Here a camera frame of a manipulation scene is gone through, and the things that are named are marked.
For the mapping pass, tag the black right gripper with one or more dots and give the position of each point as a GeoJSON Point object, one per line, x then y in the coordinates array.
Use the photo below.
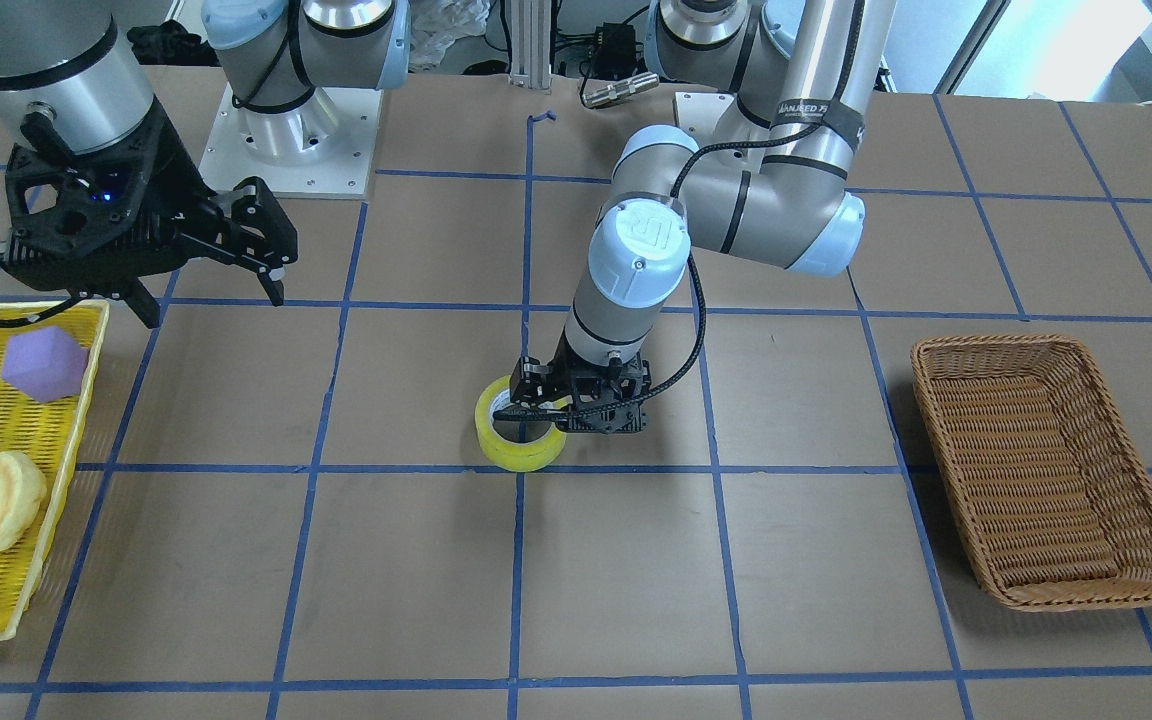
{"type": "Point", "coordinates": [179, 172]}

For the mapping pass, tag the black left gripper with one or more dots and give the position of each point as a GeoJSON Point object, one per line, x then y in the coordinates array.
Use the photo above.
{"type": "Point", "coordinates": [539, 381]}

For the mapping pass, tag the yellow tape roll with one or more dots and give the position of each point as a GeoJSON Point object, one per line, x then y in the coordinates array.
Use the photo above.
{"type": "Point", "coordinates": [518, 446]}

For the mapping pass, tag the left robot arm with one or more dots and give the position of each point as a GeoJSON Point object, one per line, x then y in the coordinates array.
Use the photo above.
{"type": "Point", "coordinates": [768, 186]}

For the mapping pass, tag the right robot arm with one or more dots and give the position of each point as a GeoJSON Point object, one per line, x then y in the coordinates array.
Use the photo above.
{"type": "Point", "coordinates": [72, 57]}

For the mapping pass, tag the purple foam block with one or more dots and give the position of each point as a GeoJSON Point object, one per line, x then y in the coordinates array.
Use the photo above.
{"type": "Point", "coordinates": [45, 364]}

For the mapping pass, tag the yellow plastic basket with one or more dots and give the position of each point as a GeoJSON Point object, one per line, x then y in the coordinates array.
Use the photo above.
{"type": "Point", "coordinates": [38, 447]}

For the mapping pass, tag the pale toy banana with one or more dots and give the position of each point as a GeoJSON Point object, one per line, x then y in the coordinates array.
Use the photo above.
{"type": "Point", "coordinates": [23, 490]}

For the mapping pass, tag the brown wicker basket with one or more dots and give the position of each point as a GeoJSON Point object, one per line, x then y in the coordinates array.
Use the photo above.
{"type": "Point", "coordinates": [1048, 492]}

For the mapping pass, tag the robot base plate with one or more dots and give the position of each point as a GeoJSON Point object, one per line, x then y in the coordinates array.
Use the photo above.
{"type": "Point", "coordinates": [323, 150]}

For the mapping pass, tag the aluminium frame post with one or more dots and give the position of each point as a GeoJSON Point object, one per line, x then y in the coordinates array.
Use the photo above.
{"type": "Point", "coordinates": [530, 43]}

